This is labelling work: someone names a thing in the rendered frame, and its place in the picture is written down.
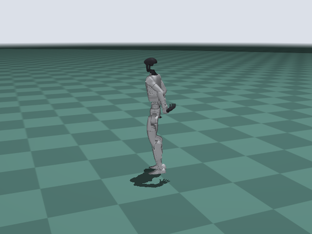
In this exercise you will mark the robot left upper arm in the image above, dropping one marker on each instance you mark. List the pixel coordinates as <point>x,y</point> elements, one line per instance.
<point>153,85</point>

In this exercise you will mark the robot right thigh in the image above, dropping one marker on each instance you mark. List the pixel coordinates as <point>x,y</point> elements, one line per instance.
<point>159,138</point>

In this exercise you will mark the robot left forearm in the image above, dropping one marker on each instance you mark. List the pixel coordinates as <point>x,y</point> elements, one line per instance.
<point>163,102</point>

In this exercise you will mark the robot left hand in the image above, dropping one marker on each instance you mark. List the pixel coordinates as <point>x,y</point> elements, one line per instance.
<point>171,108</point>

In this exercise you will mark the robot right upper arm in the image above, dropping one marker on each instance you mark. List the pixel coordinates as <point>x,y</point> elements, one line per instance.
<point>163,86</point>

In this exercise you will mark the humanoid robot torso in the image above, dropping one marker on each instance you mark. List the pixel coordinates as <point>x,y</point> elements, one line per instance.
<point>152,95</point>

